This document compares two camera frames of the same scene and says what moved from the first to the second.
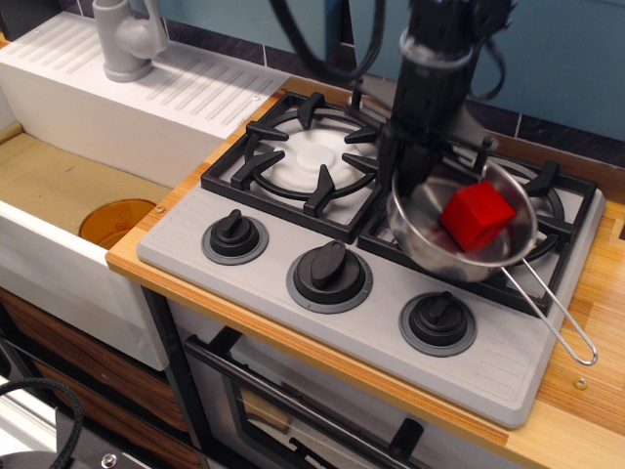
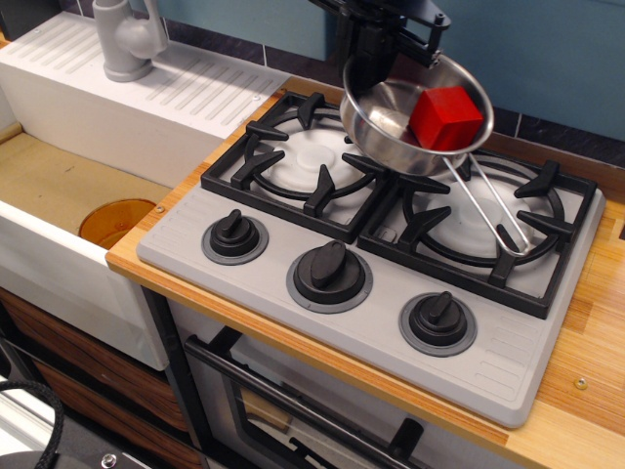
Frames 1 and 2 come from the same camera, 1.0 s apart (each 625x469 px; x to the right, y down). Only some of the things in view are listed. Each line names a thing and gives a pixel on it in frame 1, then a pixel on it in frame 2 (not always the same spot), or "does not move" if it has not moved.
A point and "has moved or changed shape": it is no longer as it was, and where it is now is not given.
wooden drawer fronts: x=122 y=393 does not move
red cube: x=477 y=216 has moved or changed shape
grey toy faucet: x=132 y=37 does not move
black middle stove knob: x=329 y=279 does not move
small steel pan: x=415 y=222 -> x=376 y=123
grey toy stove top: x=293 y=220 does not move
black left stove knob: x=234 y=240 does not move
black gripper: x=428 y=102 -> x=370 y=32
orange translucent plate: x=108 y=222 does not move
